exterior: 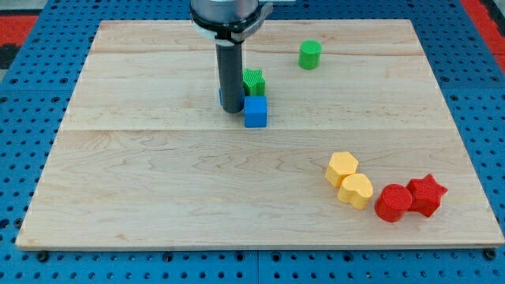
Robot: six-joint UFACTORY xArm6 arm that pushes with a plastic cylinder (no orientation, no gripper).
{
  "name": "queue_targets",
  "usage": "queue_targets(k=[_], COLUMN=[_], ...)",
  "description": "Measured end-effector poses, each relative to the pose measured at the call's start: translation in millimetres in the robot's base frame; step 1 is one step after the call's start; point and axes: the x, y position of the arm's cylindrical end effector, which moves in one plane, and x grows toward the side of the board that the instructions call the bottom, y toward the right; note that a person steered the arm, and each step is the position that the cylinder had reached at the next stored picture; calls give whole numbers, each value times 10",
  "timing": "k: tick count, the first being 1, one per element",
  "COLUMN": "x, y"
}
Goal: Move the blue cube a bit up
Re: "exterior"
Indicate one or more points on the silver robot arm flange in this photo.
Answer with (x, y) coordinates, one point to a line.
(228, 22)

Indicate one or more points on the blue cube block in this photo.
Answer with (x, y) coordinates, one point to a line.
(255, 112)

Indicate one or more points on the blue block behind rod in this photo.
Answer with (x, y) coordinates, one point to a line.
(221, 97)

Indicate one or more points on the green star block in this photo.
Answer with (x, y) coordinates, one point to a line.
(254, 82)

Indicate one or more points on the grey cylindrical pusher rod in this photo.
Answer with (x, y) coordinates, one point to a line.
(229, 61)

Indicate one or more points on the yellow hexagon block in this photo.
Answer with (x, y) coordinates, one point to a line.
(341, 165)

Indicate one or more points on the light wooden board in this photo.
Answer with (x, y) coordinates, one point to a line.
(145, 158)

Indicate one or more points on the green cylinder block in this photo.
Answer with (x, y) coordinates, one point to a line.
(309, 54)

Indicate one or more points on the yellow heart block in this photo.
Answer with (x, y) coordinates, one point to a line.
(357, 190)

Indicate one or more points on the red cylinder block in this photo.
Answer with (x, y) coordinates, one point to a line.
(393, 202)

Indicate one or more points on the red star block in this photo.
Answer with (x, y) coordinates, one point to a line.
(426, 195)

